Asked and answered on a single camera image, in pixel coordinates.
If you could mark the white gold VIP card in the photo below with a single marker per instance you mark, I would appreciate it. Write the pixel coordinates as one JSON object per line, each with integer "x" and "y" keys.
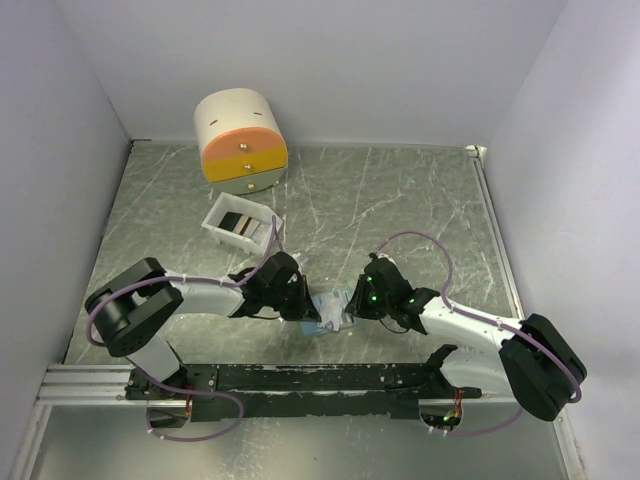
{"x": 330, "y": 310}

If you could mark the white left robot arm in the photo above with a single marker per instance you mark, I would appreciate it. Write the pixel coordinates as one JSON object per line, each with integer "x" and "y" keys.
{"x": 126, "y": 314}

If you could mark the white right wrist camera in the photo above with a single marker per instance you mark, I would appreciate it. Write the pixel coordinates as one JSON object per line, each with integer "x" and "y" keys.
{"x": 375, "y": 256}

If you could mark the white card tray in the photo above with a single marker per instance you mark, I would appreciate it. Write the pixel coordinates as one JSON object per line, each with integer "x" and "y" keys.
{"x": 243, "y": 224}

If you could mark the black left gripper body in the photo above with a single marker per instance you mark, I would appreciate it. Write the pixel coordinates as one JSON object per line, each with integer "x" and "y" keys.
{"x": 286, "y": 299}

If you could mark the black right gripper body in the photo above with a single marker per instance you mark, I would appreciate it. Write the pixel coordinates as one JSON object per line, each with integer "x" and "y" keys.
{"x": 375, "y": 305}

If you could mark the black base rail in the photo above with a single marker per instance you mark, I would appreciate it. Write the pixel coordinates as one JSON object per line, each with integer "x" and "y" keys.
{"x": 278, "y": 391}

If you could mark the green card holder book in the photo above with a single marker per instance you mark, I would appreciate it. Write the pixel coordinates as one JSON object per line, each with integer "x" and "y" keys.
{"x": 320, "y": 327}

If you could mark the black credit card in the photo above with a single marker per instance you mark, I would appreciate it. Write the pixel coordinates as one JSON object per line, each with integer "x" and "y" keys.
{"x": 230, "y": 221}

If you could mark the round mini drawer cabinet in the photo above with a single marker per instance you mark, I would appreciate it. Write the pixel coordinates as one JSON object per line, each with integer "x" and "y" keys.
{"x": 241, "y": 148}

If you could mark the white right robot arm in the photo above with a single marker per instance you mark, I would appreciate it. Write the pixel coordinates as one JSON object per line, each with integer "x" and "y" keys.
{"x": 527, "y": 359}

